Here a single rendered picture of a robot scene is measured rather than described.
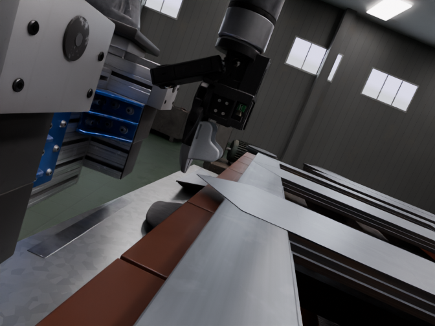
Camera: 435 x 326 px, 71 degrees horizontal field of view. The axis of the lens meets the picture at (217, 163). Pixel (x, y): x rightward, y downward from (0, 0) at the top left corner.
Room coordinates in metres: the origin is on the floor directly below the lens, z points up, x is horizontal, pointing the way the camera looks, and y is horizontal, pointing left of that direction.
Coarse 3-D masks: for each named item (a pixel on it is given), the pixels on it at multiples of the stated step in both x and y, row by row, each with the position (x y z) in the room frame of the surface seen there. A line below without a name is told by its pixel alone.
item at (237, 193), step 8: (216, 184) 0.46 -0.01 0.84; (224, 184) 0.48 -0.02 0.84; (232, 184) 0.50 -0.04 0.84; (240, 184) 0.53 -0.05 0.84; (248, 184) 0.55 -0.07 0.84; (224, 192) 0.43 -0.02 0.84; (232, 192) 0.45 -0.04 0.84; (240, 192) 0.47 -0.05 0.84; (248, 192) 0.49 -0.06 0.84; (232, 200) 0.41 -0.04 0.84; (240, 200) 0.43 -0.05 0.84; (240, 208) 0.39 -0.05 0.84
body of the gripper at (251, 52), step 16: (224, 48) 0.47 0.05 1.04; (240, 48) 0.45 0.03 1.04; (240, 64) 0.47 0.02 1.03; (256, 64) 0.47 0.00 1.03; (208, 80) 0.46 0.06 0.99; (224, 80) 0.47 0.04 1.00; (240, 80) 0.47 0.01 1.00; (256, 80) 0.46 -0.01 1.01; (208, 96) 0.46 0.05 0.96; (224, 96) 0.45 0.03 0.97; (240, 96) 0.45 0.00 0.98; (208, 112) 0.47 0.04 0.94; (224, 112) 0.46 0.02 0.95; (240, 112) 0.47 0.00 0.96; (240, 128) 0.45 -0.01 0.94
